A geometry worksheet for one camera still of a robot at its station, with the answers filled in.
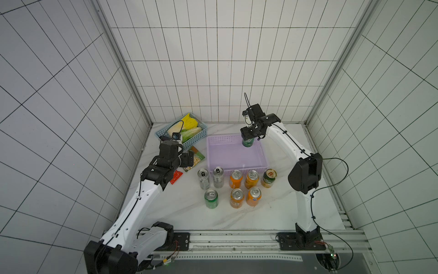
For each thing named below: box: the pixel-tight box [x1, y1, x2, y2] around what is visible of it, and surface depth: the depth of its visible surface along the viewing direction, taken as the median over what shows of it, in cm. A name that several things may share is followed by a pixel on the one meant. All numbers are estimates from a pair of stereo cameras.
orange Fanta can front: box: [229, 169, 243, 189], surface depth 85 cm
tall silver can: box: [212, 166, 225, 189], surface depth 82 cm
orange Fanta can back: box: [245, 186, 262, 207], surface depth 78 cm
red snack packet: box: [169, 170, 184, 185], surface depth 94 cm
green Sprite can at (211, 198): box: [204, 188, 219, 210], surface depth 77 cm
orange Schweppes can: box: [244, 170, 260, 189], surface depth 84 cm
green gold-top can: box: [260, 168, 278, 189], surface depth 85 cm
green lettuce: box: [180, 126, 203, 144], surface depth 106 cm
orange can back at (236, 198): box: [229, 187, 245, 209], surface depth 77 cm
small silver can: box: [197, 167, 211, 191], surface depth 81 cm
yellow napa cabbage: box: [167, 113, 198, 137], surface depth 112 cm
